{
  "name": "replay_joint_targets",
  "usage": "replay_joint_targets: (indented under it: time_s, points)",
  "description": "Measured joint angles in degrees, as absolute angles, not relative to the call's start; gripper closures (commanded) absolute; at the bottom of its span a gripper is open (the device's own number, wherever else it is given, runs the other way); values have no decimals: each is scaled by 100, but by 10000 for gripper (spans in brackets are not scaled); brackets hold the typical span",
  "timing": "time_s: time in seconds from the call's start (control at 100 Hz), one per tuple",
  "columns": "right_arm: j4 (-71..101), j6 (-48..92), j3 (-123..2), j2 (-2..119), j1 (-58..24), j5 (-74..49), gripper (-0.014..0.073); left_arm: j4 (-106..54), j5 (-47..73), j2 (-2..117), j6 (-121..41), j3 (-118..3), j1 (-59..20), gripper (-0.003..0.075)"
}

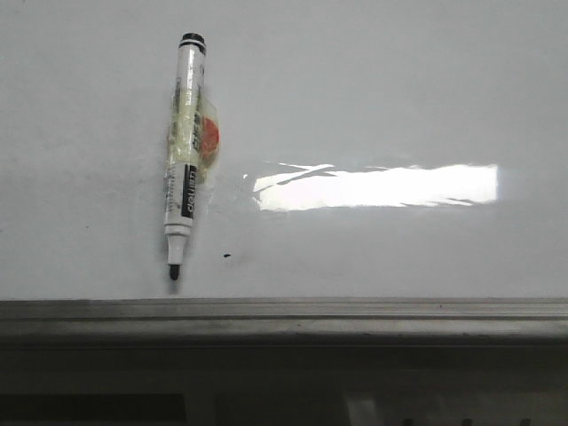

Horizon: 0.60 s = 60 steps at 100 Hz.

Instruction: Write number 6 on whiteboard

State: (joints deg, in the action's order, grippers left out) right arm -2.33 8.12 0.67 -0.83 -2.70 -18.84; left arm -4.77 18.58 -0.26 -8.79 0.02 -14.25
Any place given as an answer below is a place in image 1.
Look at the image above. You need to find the dark panel below frame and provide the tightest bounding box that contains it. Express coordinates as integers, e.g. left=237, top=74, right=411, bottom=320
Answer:
left=1, top=394, right=186, bottom=422

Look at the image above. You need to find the white black whiteboard marker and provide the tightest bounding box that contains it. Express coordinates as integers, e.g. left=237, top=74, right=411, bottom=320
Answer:
left=163, top=33, right=220, bottom=281

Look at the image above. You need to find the grey aluminium whiteboard frame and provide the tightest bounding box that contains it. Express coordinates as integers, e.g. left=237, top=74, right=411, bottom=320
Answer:
left=1, top=297, right=567, bottom=349

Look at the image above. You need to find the white whiteboard surface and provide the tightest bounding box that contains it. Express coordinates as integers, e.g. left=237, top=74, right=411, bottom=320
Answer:
left=1, top=1, right=567, bottom=299

